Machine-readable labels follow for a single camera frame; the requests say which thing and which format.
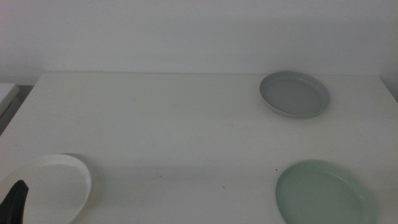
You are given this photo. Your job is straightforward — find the grey shallow bowl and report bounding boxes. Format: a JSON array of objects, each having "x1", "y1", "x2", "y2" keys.
[{"x1": 259, "y1": 71, "x2": 331, "y2": 119}]

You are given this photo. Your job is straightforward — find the white shallow bowl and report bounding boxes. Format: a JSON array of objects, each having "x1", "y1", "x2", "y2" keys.
[{"x1": 0, "y1": 154, "x2": 92, "y2": 224}]

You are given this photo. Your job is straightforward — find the pale green shallow bowl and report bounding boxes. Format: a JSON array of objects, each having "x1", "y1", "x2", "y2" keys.
[{"x1": 275, "y1": 159, "x2": 379, "y2": 224}]

